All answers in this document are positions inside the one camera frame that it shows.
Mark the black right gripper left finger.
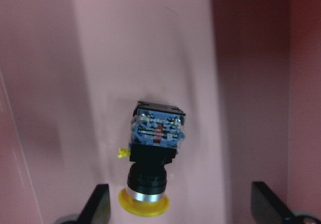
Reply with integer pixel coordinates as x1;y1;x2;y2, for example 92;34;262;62
77;184;110;224

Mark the pink plastic bin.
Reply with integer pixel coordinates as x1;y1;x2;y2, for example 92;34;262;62
1;0;320;223

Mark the yellow push button switch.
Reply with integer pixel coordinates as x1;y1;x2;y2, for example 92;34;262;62
118;101;186;217

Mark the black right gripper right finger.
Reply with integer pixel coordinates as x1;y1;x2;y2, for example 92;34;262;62
251;181;295;224

